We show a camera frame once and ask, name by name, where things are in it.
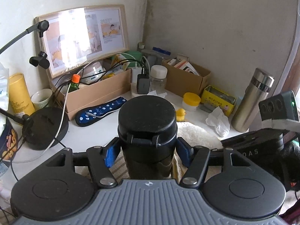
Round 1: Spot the yellow lid cream jar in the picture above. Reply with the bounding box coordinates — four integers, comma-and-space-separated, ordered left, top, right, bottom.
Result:
182, 92, 201, 111

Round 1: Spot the long cardboard box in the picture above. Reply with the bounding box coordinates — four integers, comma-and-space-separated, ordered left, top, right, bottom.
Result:
65, 70, 131, 120

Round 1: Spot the black power adapter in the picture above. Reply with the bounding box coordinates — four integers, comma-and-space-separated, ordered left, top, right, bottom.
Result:
137, 74, 150, 95

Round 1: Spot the black articulated stand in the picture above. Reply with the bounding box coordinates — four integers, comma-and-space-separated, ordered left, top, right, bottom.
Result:
0, 19, 51, 127

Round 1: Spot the crumpled tissue near adapter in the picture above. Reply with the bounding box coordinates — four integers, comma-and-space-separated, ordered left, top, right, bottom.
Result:
147, 90, 167, 99

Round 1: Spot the striped beige towel mat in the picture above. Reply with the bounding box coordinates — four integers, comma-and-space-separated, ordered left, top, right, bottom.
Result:
82, 142, 188, 183

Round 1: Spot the black thermos bottle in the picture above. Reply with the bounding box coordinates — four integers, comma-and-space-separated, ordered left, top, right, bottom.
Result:
117, 94, 178, 180

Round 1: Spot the white power strip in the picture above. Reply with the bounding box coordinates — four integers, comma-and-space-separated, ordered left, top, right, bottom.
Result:
131, 67, 146, 98

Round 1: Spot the black round stand base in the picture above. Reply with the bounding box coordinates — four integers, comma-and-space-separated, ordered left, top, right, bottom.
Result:
22, 107, 69, 150

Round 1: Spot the yellow rubber duck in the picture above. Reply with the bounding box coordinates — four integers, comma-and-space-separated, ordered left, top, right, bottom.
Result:
176, 108, 186, 122

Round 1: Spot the crumpled tissue near tin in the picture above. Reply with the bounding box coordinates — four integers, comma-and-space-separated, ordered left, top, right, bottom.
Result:
205, 107, 230, 137

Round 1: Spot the framed baby photo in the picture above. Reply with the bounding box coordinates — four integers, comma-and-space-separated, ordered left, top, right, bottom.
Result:
34, 4, 129, 79

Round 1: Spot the small cardboard box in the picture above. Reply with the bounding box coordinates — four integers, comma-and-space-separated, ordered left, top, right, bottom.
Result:
162, 59, 211, 97

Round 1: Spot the green plastic container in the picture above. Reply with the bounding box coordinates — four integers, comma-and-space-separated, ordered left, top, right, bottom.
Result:
121, 51, 142, 68

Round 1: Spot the white ceramic cup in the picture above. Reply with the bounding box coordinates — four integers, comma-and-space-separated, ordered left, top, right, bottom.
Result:
31, 88, 53, 110

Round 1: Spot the white fluffy cloth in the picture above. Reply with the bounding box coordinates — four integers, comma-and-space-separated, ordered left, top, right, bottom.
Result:
177, 122, 222, 149

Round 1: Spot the blue snack packet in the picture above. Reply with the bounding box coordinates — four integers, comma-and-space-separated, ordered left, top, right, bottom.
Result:
1, 118, 18, 161

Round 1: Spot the orange cap green bottle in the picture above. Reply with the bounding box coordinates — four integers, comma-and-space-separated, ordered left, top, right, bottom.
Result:
68, 74, 80, 92

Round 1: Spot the stainless steel thermos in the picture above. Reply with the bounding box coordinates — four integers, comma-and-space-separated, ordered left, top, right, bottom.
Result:
231, 67, 274, 133

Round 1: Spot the yellow tin box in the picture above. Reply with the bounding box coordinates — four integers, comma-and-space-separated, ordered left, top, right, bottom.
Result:
200, 85, 236, 117

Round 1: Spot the black camera box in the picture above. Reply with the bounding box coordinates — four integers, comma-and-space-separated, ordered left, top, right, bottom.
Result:
258, 90, 299, 134

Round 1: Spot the yellow cylinder canister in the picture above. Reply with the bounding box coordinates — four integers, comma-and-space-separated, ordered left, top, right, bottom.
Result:
9, 73, 35, 117

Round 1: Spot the white lid clear jar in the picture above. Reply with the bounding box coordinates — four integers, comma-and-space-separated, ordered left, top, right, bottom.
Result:
151, 65, 168, 94

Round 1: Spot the white plastic snack bag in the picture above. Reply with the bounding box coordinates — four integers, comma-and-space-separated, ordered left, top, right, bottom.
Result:
0, 61, 10, 132

